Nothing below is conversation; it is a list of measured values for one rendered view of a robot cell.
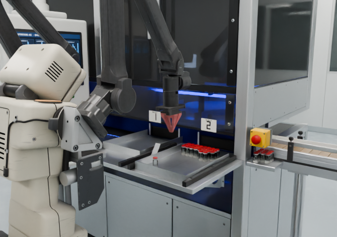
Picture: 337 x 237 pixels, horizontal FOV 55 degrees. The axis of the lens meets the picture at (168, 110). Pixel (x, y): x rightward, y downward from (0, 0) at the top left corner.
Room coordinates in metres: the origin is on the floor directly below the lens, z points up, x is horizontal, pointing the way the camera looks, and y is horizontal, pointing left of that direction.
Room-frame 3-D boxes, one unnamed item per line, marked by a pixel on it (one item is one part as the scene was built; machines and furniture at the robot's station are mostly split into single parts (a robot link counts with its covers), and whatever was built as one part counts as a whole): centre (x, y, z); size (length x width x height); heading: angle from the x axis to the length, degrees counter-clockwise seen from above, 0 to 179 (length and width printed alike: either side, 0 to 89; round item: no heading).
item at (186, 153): (1.43, -0.13, 0.90); 0.18 x 0.02 x 0.05; 52
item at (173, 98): (1.16, -0.01, 1.19); 0.10 x 0.07 x 0.07; 142
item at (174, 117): (1.17, -0.02, 1.12); 0.07 x 0.07 x 0.09; 52
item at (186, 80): (1.20, -0.03, 1.28); 0.11 x 0.09 x 0.12; 145
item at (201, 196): (2.05, 0.48, 0.73); 1.98 x 0.01 x 0.25; 52
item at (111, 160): (1.49, 0.04, 0.87); 0.70 x 0.48 x 0.02; 52
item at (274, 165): (1.40, -0.44, 0.87); 0.14 x 0.13 x 0.02; 142
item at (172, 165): (1.35, -0.07, 0.90); 0.34 x 0.26 x 0.04; 142
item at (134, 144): (1.65, 0.13, 0.90); 0.34 x 0.26 x 0.04; 142
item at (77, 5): (2.19, 0.64, 1.50); 0.49 x 0.01 x 0.59; 52
